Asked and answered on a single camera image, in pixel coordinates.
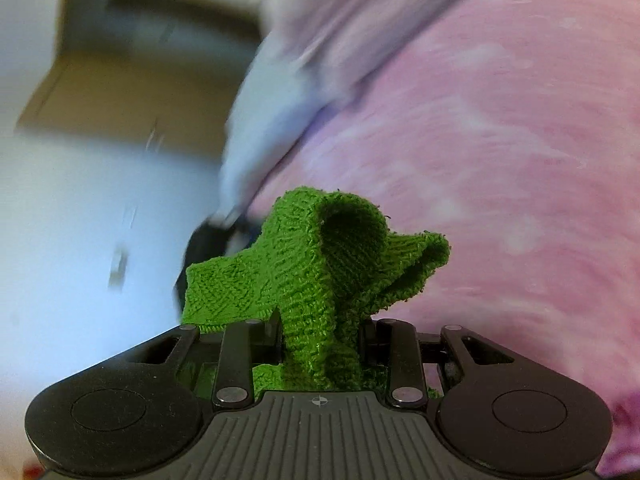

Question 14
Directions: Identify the green knitted sweater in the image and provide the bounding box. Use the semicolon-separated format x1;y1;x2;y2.
182;188;450;393

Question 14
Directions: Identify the grey lilac folded quilt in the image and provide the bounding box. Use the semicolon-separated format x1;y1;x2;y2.
214;0;458;226

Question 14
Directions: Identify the pink floral bed blanket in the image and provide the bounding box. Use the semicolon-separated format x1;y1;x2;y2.
253;0;639;476

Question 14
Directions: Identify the wooden bedside furniture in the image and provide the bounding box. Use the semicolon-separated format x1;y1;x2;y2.
16;0;260;159

